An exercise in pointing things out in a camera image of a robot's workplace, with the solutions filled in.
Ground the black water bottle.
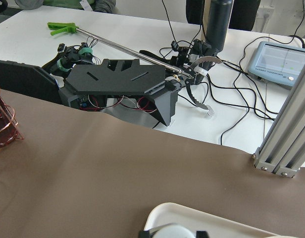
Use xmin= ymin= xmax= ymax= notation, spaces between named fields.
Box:
xmin=206 ymin=0 xmax=233 ymax=54

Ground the aluminium frame post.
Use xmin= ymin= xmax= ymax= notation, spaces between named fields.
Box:
xmin=253 ymin=69 xmax=305 ymax=178

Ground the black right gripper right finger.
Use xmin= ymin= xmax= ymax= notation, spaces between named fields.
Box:
xmin=196 ymin=231 xmax=207 ymax=238

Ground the copper wire bottle rack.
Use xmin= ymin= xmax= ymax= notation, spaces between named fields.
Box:
xmin=0 ymin=88 xmax=24 ymax=149

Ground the person in green sweater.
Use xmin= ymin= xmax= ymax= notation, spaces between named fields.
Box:
xmin=15 ymin=0 xmax=116 ymax=13

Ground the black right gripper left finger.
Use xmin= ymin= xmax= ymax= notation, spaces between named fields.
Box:
xmin=138 ymin=230 xmax=155 ymax=238

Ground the white serving tray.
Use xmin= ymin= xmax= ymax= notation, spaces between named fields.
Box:
xmin=144 ymin=202 xmax=281 ymax=238

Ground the green handled reacher grabber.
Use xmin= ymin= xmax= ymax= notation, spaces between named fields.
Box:
xmin=47 ymin=22 xmax=222 ymax=116

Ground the tea bottle in rack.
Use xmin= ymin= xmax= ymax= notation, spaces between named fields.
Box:
xmin=0 ymin=97 xmax=15 ymax=148

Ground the black plate device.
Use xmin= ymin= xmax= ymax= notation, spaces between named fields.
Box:
xmin=59 ymin=59 xmax=180 ymax=126

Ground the blue teach pendant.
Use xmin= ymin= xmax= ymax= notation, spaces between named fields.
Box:
xmin=247 ymin=41 xmax=305 ymax=89

